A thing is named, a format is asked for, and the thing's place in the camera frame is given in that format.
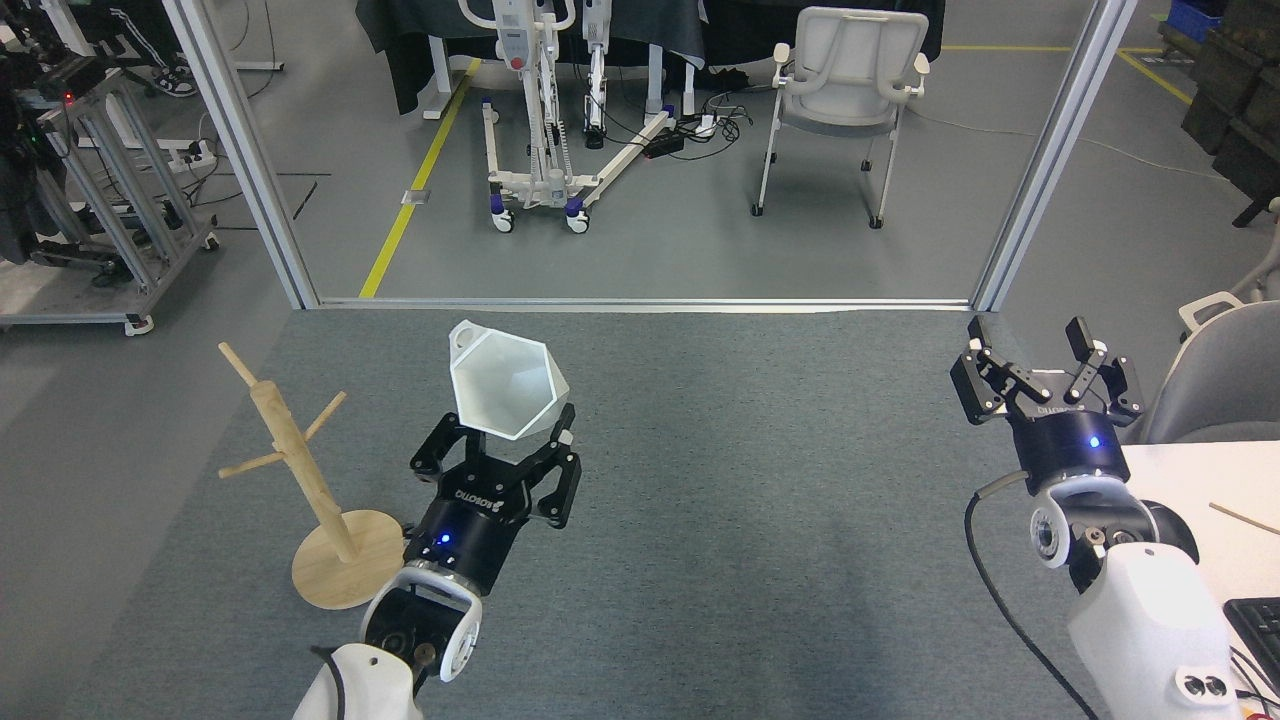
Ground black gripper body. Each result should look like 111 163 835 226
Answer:
404 454 532 597
1004 394 1132 492

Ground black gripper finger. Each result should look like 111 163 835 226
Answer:
519 404 584 530
409 413 482 480
1061 316 1147 419
949 314 1042 427

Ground white hexagonal cup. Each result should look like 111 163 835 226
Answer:
447 319 572 442

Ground wooden cup rack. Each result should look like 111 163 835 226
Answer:
218 342 409 611

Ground grey office chair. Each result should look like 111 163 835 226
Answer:
1128 292 1280 445

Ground white desk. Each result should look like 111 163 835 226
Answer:
1115 441 1280 720

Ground thin wooden stick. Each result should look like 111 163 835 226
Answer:
1208 502 1280 537

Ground black keyboard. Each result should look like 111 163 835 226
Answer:
1223 597 1280 693

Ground dark stacked crates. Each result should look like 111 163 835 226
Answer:
1159 0 1280 229

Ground white chair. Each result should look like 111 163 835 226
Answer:
752 7 931 230

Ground white stand on wheels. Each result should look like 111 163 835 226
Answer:
458 0 677 236

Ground blue bin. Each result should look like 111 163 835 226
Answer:
1167 0 1227 46

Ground table with black cloth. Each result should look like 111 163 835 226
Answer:
356 0 947 117

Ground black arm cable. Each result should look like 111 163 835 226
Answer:
964 470 1103 720

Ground silver table edge rail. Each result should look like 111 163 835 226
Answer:
318 296 976 313

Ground silver post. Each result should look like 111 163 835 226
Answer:
163 0 321 310
972 0 1141 313

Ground black mouse cable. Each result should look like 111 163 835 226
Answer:
1228 645 1280 703

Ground aluminium frame cart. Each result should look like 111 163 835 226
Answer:
0 58 221 337

